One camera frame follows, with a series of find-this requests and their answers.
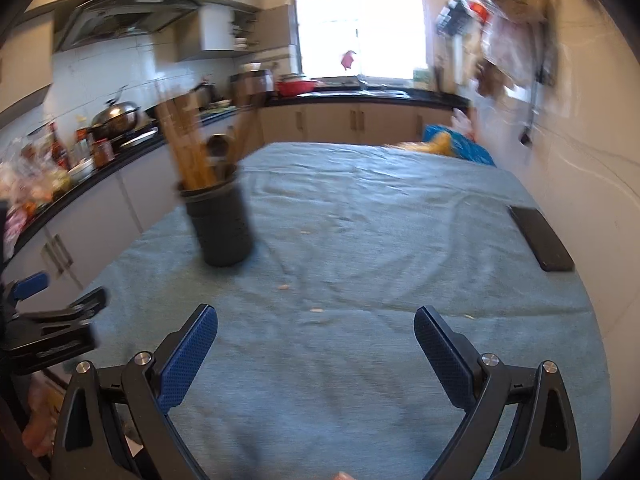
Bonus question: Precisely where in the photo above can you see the blue table cloth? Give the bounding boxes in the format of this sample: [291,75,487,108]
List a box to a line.
[82,141,613,480]

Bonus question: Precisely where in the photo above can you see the blue plastic bag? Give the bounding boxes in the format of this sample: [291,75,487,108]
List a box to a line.
[424,124,497,167]

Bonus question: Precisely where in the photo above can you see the upper kitchen cabinets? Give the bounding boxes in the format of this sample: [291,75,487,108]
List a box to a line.
[25,0,296,63]

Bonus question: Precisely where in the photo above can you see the yellow plastic bag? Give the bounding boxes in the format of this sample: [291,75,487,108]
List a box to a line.
[385,132,453,157]

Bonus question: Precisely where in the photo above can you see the white pink plastic bag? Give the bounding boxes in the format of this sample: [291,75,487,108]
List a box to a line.
[450,107,476,133]

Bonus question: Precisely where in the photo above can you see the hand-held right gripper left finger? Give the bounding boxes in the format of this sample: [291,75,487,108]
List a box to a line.
[50,304,219,480]

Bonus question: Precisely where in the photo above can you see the steel sink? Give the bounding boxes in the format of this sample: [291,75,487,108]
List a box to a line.
[320,87,408,98]

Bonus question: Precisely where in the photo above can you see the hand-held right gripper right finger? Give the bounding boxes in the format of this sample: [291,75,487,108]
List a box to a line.
[414,305,586,480]

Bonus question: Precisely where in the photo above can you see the beige lower kitchen cabinets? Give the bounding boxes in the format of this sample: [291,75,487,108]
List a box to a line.
[0,102,471,311]

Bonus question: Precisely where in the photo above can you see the sauce bottle with yellow cap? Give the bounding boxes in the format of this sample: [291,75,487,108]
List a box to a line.
[74,116,93,161]

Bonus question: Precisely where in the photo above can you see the white tray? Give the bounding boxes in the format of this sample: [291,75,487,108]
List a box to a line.
[119,130,160,150]

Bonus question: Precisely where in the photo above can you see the white bowl with food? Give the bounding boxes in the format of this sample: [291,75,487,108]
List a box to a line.
[69,160,97,183]

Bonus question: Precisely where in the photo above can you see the steel pot with lid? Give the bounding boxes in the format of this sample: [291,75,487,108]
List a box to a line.
[90,85,143,136]

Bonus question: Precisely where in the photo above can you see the red jar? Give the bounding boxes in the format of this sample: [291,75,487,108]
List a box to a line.
[92,140,115,168]

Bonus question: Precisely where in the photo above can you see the red basin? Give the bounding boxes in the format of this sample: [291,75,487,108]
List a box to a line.
[276,77,318,98]

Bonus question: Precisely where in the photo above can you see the black kitchen countertop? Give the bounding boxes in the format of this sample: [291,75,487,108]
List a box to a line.
[0,87,473,256]

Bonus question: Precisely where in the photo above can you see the hanging plastic bags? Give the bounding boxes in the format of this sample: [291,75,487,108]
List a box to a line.
[435,0,558,98]

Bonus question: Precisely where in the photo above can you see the range hood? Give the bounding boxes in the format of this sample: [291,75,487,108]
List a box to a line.
[52,0,203,53]

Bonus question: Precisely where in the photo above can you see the dark grey utensil holder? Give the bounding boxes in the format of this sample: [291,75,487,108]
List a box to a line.
[177,162,255,268]

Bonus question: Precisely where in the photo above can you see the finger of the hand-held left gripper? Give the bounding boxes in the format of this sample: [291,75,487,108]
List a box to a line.
[0,286,111,376]
[2,271,51,303]

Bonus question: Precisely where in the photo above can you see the silver kitchen appliance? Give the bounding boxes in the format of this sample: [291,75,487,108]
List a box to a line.
[229,71,276,106]

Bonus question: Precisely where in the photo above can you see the black smartphone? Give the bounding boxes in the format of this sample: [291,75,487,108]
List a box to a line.
[507,205,576,273]

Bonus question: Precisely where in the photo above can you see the kitchen window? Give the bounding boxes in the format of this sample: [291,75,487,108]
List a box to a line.
[290,0,426,81]

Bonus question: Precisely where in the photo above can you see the bundle of wooden chopsticks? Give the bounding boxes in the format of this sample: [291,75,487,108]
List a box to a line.
[152,77,261,191]

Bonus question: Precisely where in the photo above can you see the dark sauce bottle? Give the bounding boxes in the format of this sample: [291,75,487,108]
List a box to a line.
[47,122,71,171]

